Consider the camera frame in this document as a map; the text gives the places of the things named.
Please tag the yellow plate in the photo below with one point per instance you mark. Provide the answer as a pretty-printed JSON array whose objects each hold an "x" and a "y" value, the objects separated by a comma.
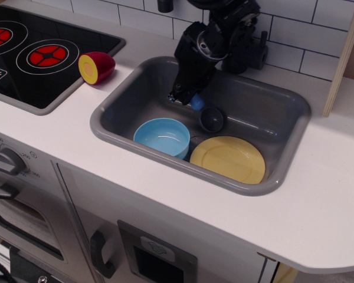
[{"x": 231, "y": 157}]

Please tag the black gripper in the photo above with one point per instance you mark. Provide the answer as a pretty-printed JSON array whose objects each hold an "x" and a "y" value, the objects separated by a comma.
[{"x": 199, "y": 49}]

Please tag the wooden side post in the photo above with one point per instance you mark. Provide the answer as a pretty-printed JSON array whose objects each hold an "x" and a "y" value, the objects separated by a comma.
[{"x": 337, "y": 78}]

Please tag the dark grey cabinet handle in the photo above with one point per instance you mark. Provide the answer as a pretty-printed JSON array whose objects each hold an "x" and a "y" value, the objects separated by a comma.
[{"x": 97, "y": 243}]

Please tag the red yellow toy fruit half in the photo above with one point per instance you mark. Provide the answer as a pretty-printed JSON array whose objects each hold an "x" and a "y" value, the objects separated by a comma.
[{"x": 95, "y": 66}]

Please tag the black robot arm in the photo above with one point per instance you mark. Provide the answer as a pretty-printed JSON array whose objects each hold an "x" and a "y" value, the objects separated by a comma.
[{"x": 226, "y": 38}]

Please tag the black toy stove top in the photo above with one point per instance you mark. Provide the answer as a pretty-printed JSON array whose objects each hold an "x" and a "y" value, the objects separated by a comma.
[{"x": 39, "y": 59}]

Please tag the light blue bowl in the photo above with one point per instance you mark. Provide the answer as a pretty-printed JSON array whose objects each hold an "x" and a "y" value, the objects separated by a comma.
[{"x": 166, "y": 135}]

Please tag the grey oven knob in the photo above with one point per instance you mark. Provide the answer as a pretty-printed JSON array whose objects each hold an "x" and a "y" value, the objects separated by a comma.
[{"x": 10, "y": 162}]

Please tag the grey dishwasher panel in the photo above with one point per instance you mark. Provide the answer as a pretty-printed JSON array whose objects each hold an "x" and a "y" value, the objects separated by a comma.
[{"x": 155, "y": 260}]

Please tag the grey sink basin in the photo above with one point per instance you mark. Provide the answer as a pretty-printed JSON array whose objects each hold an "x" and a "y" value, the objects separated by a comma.
[{"x": 271, "y": 118}]

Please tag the grey oven door handle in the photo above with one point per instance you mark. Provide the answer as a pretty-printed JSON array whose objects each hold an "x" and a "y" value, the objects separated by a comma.
[{"x": 8, "y": 192}]

